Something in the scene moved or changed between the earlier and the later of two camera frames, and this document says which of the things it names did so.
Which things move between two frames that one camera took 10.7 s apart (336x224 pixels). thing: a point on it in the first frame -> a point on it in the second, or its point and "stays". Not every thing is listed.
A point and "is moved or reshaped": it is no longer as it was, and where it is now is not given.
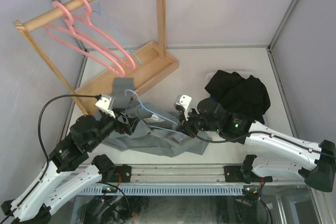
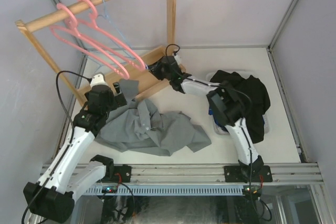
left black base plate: [125, 171] stays
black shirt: [248, 96] stays
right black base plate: [234, 174] stays
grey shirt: [153, 130] stays
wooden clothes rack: [145, 66] is moved or reshaped
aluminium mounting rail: [175, 173] stays
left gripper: [126, 127] -> [118, 99]
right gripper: [185, 126] -> [155, 68]
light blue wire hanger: [100, 11] -> [140, 61]
